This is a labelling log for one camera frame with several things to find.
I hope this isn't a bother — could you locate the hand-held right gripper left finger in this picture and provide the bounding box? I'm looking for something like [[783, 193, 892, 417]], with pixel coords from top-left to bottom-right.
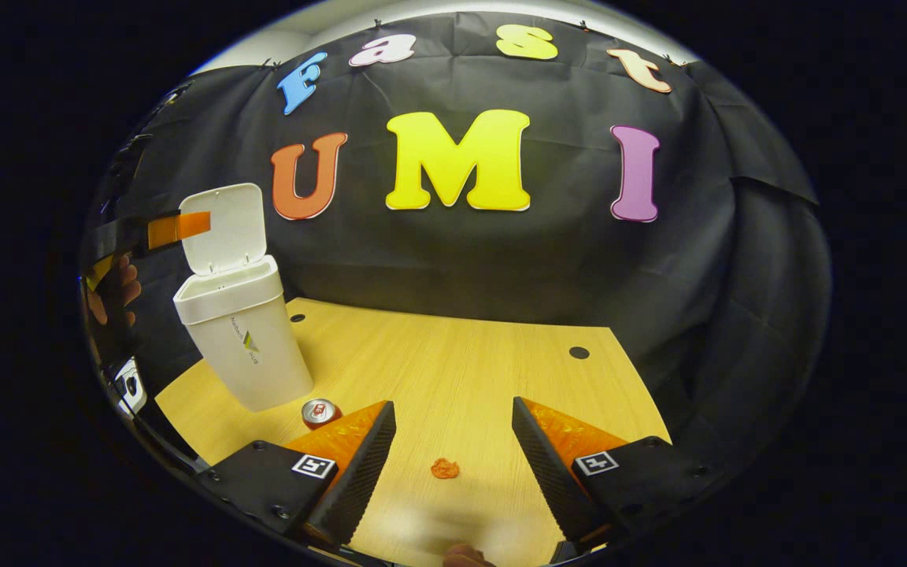
[[198, 400, 398, 548]]

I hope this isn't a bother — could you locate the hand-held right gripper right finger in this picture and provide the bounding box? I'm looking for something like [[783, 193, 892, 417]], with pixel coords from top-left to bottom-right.
[[511, 396, 726, 552]]

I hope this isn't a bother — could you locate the red pop can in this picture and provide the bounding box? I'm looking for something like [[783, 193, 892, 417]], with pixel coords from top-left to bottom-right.
[[301, 398, 342, 431]]

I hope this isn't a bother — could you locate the white desktop garbage bin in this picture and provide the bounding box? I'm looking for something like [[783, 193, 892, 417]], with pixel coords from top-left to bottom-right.
[[172, 183, 315, 413]]

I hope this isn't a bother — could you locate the wooden desktop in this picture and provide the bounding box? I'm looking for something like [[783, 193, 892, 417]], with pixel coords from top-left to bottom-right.
[[154, 297, 672, 567]]

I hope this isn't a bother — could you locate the white computer desk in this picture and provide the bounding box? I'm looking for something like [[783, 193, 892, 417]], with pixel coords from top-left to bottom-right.
[[111, 356, 149, 418]]

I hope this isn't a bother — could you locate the black backdrop cloth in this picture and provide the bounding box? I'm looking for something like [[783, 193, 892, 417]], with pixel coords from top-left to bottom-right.
[[80, 12, 832, 473]]

